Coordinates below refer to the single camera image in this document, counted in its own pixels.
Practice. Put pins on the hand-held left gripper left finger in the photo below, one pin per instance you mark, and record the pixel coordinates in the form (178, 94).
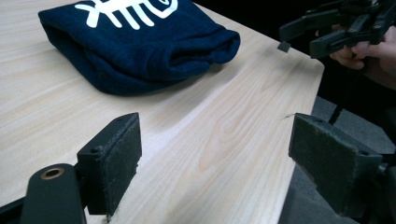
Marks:
(112, 161)

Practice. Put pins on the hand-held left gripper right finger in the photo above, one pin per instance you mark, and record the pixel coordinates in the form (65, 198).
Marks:
(330, 161)

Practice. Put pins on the navy garment white print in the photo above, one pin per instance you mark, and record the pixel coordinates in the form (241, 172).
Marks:
(130, 53)

